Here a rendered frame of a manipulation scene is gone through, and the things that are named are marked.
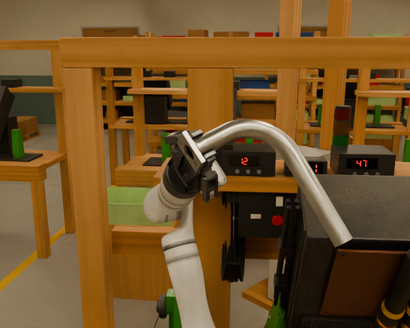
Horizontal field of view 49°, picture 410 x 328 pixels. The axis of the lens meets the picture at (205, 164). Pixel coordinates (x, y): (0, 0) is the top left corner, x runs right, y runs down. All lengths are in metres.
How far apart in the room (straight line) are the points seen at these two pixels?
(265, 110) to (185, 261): 7.27
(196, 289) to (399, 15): 10.77
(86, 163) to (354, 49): 0.90
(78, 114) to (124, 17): 10.17
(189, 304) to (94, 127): 0.73
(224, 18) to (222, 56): 9.76
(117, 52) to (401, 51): 0.83
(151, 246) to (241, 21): 9.71
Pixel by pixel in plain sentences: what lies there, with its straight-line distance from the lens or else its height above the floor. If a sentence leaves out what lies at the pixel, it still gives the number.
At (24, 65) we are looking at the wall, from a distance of 12.67.
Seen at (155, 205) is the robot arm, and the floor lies 1.60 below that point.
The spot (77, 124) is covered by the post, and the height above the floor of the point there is 1.67.
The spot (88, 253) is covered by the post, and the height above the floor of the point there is 1.23.
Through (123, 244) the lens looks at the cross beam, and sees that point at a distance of 1.67.
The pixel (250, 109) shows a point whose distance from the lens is 8.11.
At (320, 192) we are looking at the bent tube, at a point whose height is 1.70.
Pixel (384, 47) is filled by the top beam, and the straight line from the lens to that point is 1.43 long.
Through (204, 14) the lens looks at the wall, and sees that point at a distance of 11.19.
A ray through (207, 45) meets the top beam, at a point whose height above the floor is 1.92.
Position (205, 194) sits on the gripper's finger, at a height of 1.68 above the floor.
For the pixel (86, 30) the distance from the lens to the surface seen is 11.90.
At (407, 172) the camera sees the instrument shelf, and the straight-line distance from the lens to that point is 1.50.
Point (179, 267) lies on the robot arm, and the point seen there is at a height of 1.49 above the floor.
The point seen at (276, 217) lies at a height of 1.42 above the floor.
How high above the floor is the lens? 1.91
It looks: 14 degrees down
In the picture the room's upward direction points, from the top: straight up
